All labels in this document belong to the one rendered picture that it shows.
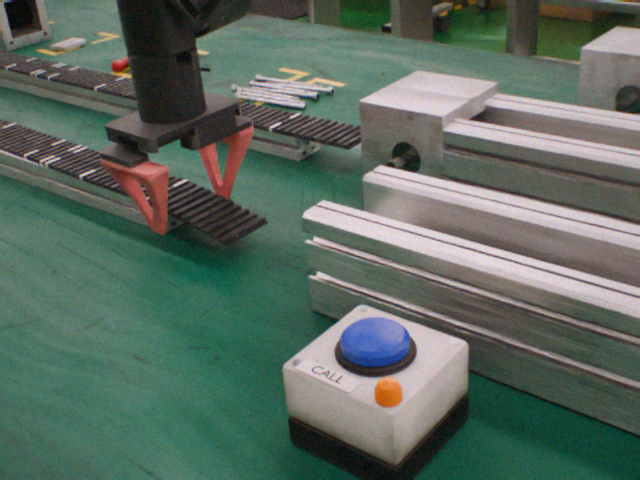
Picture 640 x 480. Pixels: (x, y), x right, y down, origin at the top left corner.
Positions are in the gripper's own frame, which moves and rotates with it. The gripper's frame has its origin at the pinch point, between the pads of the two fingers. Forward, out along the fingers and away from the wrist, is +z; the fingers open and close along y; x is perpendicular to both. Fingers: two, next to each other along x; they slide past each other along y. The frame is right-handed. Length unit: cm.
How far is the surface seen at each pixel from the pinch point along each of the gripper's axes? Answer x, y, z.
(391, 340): -31.5, -11.6, -4.9
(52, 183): 19.2, -2.4, 1.3
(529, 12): 87, 225, 45
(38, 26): 77, 34, 0
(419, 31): 88, 161, 35
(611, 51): -21.8, 38.3, -6.4
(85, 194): 13.7, -2.1, 1.2
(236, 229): -6.3, -0.4, 0.3
